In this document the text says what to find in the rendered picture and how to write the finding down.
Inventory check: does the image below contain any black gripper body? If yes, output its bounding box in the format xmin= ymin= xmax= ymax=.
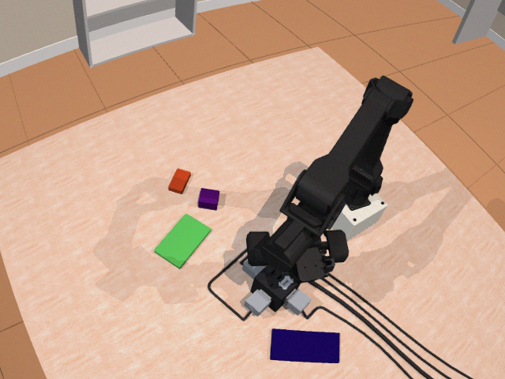
xmin=246 ymin=230 xmax=349 ymax=266

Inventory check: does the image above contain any purple cube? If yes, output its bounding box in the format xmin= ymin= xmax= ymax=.
xmin=198 ymin=188 xmax=219 ymax=211

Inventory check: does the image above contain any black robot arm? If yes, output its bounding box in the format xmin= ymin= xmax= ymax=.
xmin=260 ymin=75 xmax=413 ymax=283

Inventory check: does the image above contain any green flat rectangular slab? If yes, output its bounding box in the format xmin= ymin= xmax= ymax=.
xmin=154 ymin=213 xmax=211 ymax=269

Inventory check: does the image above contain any orange-red rectangular block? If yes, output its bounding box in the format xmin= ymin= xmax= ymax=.
xmin=168 ymin=168 xmax=191 ymax=194

